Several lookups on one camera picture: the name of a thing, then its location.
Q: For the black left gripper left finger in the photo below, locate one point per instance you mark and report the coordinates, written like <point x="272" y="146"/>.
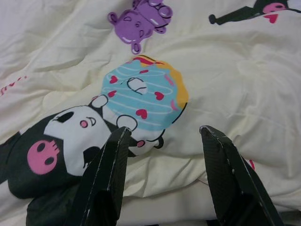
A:
<point x="103" y="183"/>

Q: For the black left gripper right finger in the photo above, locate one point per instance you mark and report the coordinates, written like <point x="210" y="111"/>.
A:
<point x="230" y="183"/>

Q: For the cream cartoon print blanket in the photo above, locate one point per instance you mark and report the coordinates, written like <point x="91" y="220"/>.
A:
<point x="223" y="82"/>

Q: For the cream sheeted mattress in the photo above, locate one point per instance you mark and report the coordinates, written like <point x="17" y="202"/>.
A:
<point x="164" y="207"/>

